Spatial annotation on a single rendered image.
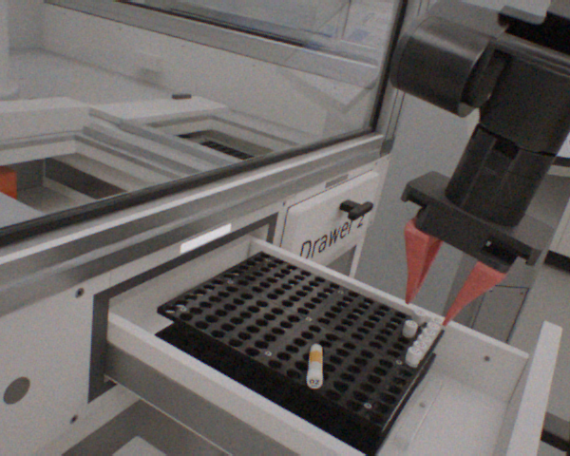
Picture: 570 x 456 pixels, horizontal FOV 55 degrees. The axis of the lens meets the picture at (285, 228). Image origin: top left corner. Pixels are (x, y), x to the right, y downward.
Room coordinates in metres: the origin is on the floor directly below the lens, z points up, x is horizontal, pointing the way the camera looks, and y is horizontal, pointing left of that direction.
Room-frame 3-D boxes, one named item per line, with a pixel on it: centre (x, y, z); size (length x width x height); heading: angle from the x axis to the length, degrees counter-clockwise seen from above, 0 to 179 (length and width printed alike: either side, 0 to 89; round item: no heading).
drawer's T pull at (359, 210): (0.78, -0.09, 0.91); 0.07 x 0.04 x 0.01; 154
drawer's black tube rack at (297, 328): (0.45, -0.04, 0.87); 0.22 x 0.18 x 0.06; 64
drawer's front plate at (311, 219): (0.79, -0.07, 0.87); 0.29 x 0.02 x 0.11; 154
